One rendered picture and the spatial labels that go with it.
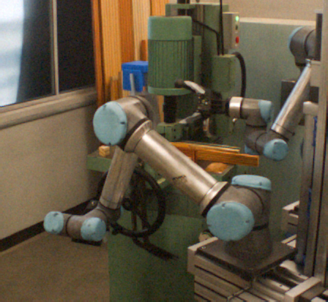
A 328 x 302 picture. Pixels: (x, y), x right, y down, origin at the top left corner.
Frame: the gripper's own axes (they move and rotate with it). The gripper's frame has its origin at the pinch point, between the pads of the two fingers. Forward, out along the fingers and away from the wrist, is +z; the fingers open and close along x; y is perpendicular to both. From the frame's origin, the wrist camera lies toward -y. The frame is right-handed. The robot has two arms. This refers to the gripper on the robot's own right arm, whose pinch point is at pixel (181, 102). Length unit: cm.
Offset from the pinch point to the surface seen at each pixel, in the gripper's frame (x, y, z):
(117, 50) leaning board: -38, -137, 111
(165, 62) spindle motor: -14.8, -3.9, 10.8
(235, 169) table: 22.8, -21.7, -17.3
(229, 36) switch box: -32.8, -35.2, -3.0
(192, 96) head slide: -4.0, -24.3, 6.2
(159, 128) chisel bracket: 10.7, -14.5, 14.2
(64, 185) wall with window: 58, -125, 132
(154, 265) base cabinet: 68, -19, 10
